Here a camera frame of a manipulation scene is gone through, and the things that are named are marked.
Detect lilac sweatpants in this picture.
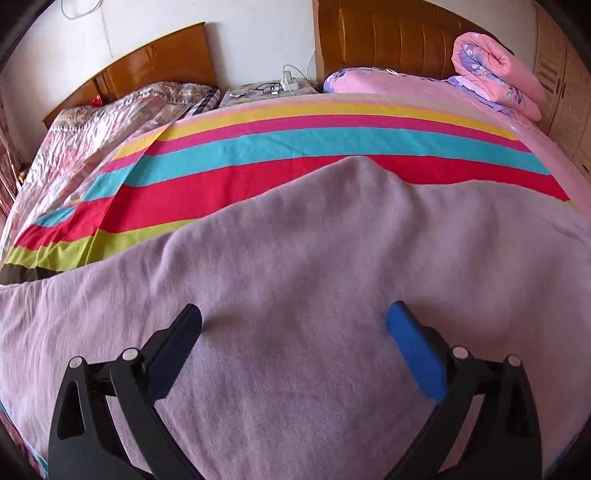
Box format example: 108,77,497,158
1,157,590,479

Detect pink floral curtain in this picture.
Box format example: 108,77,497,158
0,102,20,220

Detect rainbow striped blanket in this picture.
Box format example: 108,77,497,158
1,94,567,285

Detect pink floral quilt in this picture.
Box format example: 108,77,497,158
1,82,217,259

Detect plaid bed sheet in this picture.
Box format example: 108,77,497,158
186,88,222,117

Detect rolled pink floral duvet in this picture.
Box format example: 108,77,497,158
446,32,546,122

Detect beige wardrobe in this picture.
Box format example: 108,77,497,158
534,5,590,178

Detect pink bed sheet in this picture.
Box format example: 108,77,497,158
324,67,590,217

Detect nightstand with floral cloth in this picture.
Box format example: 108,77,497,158
218,79,318,108

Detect left wooden headboard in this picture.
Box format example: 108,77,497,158
43,22,217,127

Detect wooden headboard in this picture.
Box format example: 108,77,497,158
43,22,217,127
312,0,487,83

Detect white power strip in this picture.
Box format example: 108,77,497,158
280,70,300,93

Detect right wooden headboard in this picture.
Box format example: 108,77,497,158
312,0,487,83

